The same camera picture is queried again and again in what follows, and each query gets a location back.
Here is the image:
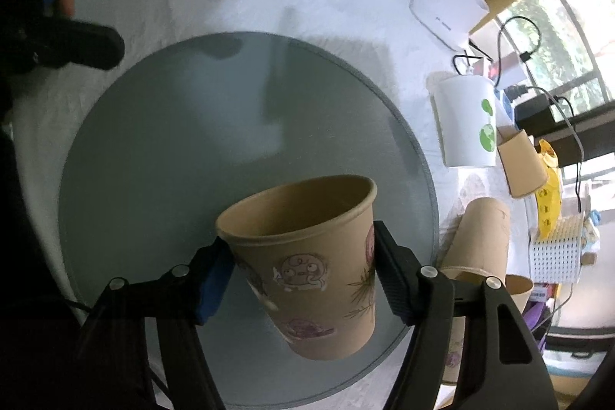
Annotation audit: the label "brown cartoon paper cup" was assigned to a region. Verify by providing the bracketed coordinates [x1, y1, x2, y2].
[216, 175, 377, 360]

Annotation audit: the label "white cup green dots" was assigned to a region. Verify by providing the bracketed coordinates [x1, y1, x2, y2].
[434, 75, 497, 168]

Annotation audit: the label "purple cloth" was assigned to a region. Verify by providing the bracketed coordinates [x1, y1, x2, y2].
[522, 301, 552, 353]

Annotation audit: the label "white perforated basket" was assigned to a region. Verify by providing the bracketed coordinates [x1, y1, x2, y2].
[529, 214, 584, 284]

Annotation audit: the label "round grey glass tray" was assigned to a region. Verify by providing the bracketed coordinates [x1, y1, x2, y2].
[58, 32, 439, 409]

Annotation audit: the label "black power adapter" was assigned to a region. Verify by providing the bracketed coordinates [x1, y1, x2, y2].
[514, 94, 555, 134]

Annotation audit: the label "white desk lamp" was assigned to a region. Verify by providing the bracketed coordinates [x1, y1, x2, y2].
[410, 0, 490, 51]

